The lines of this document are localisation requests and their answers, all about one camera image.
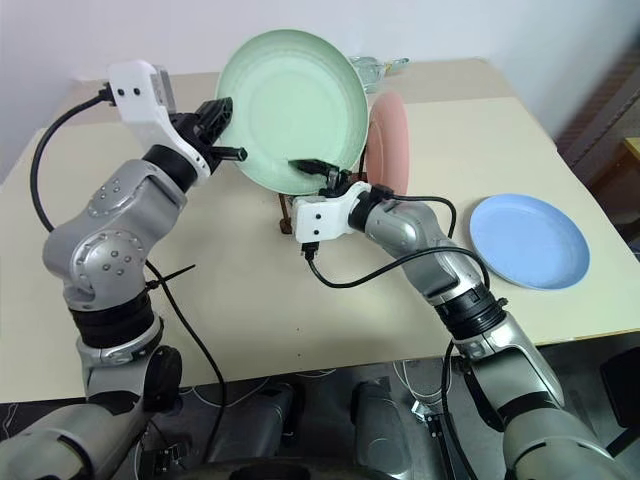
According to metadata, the dark slatted furniture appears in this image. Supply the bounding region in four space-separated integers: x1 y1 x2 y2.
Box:
553 48 640 254

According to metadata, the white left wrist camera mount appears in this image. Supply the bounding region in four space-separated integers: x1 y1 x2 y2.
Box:
107 59 210 179

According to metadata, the dark grey rounded shape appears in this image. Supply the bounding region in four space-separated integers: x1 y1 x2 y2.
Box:
238 383 303 454
351 378 420 480

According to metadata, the pink plate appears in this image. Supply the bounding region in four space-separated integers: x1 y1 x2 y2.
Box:
363 91 414 197

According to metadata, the clear glass cup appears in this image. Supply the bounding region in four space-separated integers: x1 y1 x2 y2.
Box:
348 54 387 96

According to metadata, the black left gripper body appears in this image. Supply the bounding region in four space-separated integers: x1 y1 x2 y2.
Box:
169 111 222 170

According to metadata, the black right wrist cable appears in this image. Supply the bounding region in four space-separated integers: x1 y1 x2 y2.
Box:
299 184 459 291

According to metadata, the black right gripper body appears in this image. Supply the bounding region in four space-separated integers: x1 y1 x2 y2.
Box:
318 166 354 198

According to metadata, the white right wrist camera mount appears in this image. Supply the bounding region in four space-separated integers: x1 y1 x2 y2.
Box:
293 181 374 244

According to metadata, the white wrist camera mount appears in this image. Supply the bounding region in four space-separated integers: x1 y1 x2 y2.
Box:
293 181 374 244
107 59 210 179

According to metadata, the clear glass object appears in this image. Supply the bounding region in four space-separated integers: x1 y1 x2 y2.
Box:
382 56 413 77

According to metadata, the wooden dish rack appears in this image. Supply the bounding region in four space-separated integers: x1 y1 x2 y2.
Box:
276 167 374 236

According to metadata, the green plate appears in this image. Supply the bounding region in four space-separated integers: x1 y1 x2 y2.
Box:
213 28 369 197

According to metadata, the blue plate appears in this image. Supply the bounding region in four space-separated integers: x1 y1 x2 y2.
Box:
468 194 593 293

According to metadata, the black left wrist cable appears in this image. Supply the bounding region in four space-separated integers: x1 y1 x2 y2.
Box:
29 84 119 234

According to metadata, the black box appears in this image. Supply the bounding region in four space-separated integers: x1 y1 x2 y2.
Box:
599 343 640 429

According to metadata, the white cable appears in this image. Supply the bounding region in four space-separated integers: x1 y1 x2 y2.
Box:
392 356 454 407

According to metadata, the black zip tie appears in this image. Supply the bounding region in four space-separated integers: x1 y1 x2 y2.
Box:
144 264 197 294

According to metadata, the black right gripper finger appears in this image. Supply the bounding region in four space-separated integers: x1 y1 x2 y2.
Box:
288 158 334 177

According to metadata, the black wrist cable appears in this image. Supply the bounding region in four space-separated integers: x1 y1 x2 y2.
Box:
299 184 459 291
29 84 119 234

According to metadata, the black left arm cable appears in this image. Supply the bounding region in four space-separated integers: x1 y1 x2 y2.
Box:
144 259 227 464

